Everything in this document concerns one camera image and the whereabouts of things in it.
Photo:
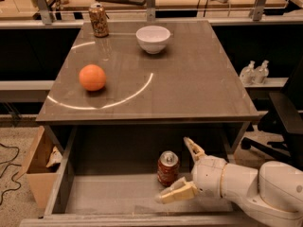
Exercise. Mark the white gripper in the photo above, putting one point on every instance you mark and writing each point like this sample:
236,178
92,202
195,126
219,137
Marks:
208,174

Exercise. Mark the red coke can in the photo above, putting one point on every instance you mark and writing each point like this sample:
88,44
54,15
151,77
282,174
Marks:
168,168

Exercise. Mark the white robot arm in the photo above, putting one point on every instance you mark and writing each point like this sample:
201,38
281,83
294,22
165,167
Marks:
272,194

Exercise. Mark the open grey top drawer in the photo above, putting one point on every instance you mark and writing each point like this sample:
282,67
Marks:
108,178

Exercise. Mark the grey cabinet with counter top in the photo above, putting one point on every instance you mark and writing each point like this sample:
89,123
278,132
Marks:
190,81

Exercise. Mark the brown patterned drink can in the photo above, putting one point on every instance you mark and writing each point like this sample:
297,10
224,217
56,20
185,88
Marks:
98,20

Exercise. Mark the black office chair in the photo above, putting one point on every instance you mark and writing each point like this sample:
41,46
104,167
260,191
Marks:
285,118

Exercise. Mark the crumpled paper in box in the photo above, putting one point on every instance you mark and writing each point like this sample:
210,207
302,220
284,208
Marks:
55,158

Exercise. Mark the orange ball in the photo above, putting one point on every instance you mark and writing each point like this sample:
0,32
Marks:
92,78

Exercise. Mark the white ceramic bowl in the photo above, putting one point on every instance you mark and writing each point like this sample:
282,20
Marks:
153,39

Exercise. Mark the brown cardboard box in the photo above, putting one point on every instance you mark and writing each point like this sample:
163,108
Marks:
40,174

